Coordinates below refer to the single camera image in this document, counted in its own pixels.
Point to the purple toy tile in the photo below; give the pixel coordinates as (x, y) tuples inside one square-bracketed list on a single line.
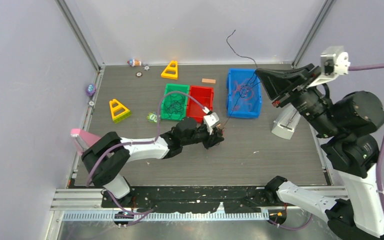
[(90, 90)]

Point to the yellow triangle block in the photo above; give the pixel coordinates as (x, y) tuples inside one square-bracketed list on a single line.
[(118, 111), (171, 71)]

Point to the poker chip dark red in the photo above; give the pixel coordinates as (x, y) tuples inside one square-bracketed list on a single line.
[(139, 74)]

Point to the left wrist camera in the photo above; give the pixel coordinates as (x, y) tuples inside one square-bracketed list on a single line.
[(211, 120)]

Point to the wooden block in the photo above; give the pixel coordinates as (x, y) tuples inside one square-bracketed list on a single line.
[(208, 81)]

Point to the pink stand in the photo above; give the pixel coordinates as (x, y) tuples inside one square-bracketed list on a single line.
[(83, 140)]

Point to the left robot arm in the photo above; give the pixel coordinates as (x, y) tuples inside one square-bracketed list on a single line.
[(105, 159)]

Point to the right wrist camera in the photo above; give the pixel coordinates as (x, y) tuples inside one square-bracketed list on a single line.
[(334, 63)]

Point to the clown figurine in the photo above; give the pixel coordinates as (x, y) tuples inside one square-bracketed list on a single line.
[(134, 62)]

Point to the green owl toy tile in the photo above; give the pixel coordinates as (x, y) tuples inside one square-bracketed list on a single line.
[(153, 117)]

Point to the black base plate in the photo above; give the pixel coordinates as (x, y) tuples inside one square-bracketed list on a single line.
[(199, 199)]

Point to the yellow triangle block near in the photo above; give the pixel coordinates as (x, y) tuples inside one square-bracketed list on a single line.
[(118, 111)]

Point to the blue plastic bin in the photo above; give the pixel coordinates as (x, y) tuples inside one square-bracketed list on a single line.
[(244, 94)]

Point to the white grey stand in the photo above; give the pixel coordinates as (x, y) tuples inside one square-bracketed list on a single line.
[(286, 123)]

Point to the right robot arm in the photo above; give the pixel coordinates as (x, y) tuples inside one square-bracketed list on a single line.
[(347, 125)]

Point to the green plastic bin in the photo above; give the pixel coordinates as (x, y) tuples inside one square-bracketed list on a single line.
[(173, 107)]

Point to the yellow triangle block far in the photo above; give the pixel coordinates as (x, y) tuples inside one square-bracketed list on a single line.
[(171, 71)]

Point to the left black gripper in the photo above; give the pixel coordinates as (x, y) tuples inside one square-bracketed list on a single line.
[(211, 140)]

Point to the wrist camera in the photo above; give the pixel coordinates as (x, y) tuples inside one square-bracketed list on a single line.
[(211, 120), (334, 63)]

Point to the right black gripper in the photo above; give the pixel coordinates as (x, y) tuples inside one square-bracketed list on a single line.
[(275, 81)]

